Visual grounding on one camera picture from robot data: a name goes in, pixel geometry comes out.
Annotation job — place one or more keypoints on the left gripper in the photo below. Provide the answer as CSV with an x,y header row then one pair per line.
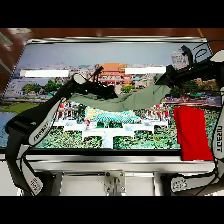
x,y
100,90

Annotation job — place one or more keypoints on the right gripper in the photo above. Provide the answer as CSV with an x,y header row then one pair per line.
x,y
168,77

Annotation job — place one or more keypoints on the grey-green garment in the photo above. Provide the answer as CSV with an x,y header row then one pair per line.
x,y
136,99

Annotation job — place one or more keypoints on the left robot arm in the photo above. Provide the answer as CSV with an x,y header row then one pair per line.
x,y
36,120

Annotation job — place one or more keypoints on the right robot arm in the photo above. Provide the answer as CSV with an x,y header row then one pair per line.
x,y
203,68

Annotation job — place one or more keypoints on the red garment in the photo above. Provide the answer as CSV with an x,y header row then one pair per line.
x,y
193,136

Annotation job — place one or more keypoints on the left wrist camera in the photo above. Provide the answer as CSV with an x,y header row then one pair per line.
x,y
96,74

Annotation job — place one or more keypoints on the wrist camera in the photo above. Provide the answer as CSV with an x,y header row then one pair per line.
x,y
186,53
96,74

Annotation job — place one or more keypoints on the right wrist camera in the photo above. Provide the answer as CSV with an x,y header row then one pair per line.
x,y
186,53

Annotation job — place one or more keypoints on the silver frame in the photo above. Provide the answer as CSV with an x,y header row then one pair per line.
x,y
110,165

